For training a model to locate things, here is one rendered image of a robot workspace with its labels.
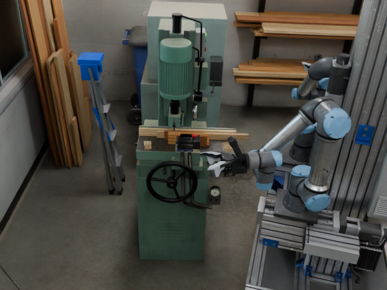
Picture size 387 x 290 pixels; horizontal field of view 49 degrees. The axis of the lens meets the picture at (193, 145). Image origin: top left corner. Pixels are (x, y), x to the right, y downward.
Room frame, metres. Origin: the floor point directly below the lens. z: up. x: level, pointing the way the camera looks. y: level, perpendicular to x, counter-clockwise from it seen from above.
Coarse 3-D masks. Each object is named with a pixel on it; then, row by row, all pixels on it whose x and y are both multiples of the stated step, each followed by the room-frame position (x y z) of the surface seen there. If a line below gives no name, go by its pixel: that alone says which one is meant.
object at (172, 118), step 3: (180, 108) 2.32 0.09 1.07; (180, 111) 2.28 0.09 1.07; (171, 114) 2.23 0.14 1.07; (177, 114) 2.24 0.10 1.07; (168, 117) 2.20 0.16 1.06; (171, 117) 2.20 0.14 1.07; (174, 117) 2.20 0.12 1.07; (177, 117) 2.20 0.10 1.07; (168, 120) 2.20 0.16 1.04; (171, 120) 2.20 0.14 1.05; (174, 120) 2.20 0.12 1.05; (177, 120) 2.20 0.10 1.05; (168, 123) 2.20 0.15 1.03; (171, 123) 2.20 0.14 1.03; (177, 123) 2.20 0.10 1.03; (180, 123) 2.21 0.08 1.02; (168, 126) 2.20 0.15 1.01; (171, 126) 2.20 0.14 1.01; (177, 126) 2.20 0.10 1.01
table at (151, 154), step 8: (144, 136) 2.24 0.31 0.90; (152, 136) 2.25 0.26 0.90; (152, 144) 2.15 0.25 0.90; (160, 144) 2.16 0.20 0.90; (168, 144) 2.16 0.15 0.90; (216, 144) 2.19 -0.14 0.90; (136, 152) 2.08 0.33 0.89; (144, 152) 2.08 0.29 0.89; (152, 152) 2.08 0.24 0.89; (160, 152) 2.08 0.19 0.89; (168, 152) 2.08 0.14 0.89; (200, 152) 2.09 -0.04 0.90; (232, 152) 2.11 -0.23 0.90; (168, 160) 2.08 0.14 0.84; (200, 160) 2.06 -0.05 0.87; (176, 168) 1.99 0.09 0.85; (192, 168) 1.99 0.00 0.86; (200, 168) 1.99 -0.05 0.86
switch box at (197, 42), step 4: (196, 28) 2.60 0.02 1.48; (204, 28) 2.62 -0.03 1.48; (196, 32) 2.52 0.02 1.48; (204, 32) 2.53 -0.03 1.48; (196, 36) 2.52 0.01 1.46; (204, 36) 2.52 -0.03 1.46; (196, 40) 2.52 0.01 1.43; (204, 40) 2.52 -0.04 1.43; (196, 44) 2.52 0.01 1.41; (204, 44) 2.53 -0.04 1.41; (204, 48) 2.53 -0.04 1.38; (196, 52) 2.52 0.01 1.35; (196, 56) 2.52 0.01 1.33
